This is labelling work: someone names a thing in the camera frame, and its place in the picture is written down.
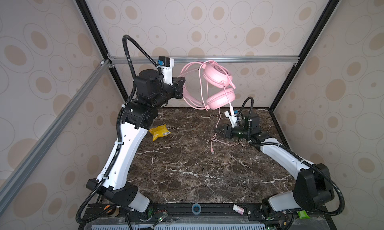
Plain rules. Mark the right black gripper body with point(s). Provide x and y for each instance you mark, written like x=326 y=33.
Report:
x=238 y=132

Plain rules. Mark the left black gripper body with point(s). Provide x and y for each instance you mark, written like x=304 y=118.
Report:
x=172 y=90

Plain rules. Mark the pink cat-ear headphones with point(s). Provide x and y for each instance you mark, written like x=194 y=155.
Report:
x=217 y=76

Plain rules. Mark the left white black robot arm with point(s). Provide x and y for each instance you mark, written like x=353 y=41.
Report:
x=151 y=90

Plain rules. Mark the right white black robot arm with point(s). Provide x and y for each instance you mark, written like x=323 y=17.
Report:
x=314 y=189

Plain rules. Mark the yellow snack packet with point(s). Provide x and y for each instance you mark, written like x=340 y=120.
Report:
x=159 y=132

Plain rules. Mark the small white pink box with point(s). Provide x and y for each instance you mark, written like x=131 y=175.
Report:
x=238 y=209

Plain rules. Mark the blue tape roll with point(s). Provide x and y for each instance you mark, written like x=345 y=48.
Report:
x=196 y=209

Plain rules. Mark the green packet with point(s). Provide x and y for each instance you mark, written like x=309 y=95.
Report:
x=303 y=215

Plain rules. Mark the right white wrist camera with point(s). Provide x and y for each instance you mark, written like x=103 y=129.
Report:
x=234 y=119

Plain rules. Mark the back aluminium rail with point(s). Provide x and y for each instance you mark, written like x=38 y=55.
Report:
x=218 y=59

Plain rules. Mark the aluminium rail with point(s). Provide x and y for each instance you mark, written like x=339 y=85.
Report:
x=218 y=59
x=20 y=175

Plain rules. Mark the left black frame post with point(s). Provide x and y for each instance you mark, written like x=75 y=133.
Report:
x=98 y=39

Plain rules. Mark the black frame post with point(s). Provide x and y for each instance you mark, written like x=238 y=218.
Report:
x=98 y=39
x=313 y=37

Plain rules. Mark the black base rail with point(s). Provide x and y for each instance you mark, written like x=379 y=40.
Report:
x=212 y=217

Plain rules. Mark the right black frame post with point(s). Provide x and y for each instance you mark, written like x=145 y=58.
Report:
x=313 y=37

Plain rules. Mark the left aluminium rail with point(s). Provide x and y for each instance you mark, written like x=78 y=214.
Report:
x=20 y=175

